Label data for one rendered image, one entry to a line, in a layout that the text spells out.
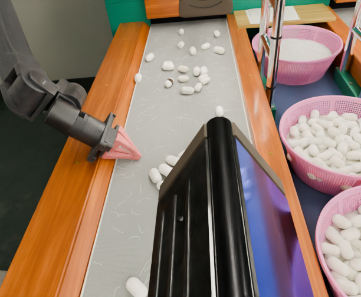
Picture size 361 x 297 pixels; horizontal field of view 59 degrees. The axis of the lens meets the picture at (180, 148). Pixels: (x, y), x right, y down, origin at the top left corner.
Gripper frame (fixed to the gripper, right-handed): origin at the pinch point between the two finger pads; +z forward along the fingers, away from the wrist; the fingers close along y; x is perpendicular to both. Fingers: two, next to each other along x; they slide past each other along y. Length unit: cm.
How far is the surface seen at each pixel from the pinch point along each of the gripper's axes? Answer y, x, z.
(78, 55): 155, 80, -25
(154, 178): -7.4, -3.4, 3.1
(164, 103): 21.5, -2.1, 3.7
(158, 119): 14.5, -1.4, 3.1
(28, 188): 61, 110, -12
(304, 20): 61, -35, 35
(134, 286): -29.1, -2.9, 2.6
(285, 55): 46, -26, 32
